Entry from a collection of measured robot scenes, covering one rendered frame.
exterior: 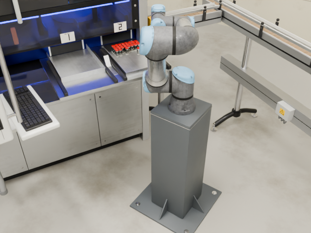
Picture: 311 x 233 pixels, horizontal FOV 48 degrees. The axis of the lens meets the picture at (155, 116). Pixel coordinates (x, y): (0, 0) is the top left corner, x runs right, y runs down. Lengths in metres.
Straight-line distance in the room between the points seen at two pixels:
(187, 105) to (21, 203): 1.37
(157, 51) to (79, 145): 1.42
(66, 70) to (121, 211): 0.99
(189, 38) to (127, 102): 1.27
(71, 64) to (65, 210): 0.97
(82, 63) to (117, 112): 0.58
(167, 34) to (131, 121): 1.41
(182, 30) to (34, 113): 0.91
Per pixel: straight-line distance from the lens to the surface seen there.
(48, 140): 2.58
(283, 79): 3.92
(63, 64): 2.23
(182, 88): 1.81
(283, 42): 2.44
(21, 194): 2.69
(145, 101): 2.69
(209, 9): 2.80
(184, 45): 1.43
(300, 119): 2.51
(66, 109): 2.47
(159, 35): 1.42
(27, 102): 2.03
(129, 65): 2.15
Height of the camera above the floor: 1.93
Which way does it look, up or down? 38 degrees down
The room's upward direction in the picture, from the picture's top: straight up
